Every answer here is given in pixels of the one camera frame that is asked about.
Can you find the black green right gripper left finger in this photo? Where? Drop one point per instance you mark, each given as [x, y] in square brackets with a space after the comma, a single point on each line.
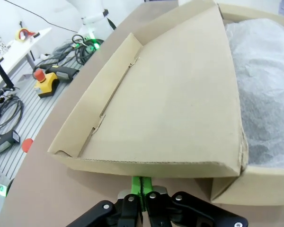
[136, 186]

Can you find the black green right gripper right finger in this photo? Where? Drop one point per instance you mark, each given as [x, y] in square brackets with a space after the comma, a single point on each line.
[147, 186]

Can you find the cardboard shoe box with lid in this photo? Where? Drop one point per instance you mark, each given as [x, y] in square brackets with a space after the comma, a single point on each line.
[168, 106]

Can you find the white tissue wrapping paper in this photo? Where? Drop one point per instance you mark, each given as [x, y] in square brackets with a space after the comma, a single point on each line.
[262, 82]

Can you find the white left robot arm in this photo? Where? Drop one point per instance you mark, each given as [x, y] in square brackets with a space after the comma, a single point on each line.
[90, 11]

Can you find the yellow emergency stop box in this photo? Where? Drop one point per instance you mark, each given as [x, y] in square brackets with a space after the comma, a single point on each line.
[47, 82]

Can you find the red emergency stop button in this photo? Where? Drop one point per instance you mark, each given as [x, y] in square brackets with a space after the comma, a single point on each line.
[27, 145]

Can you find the grey slotted aluminium platform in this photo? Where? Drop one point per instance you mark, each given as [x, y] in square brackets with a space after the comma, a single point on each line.
[26, 113]

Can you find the white side table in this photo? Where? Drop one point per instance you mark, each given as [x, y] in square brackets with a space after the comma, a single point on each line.
[16, 55]

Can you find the black stand pole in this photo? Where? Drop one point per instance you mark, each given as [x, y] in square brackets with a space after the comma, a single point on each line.
[1, 68]

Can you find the red tape dispenser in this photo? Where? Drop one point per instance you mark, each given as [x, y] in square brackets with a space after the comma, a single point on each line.
[31, 33]

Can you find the yellow tape roll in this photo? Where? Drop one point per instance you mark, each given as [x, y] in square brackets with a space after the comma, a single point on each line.
[17, 35]

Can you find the grey yellow handheld enabling switch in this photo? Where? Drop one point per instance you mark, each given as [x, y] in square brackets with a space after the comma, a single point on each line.
[4, 143]
[64, 71]

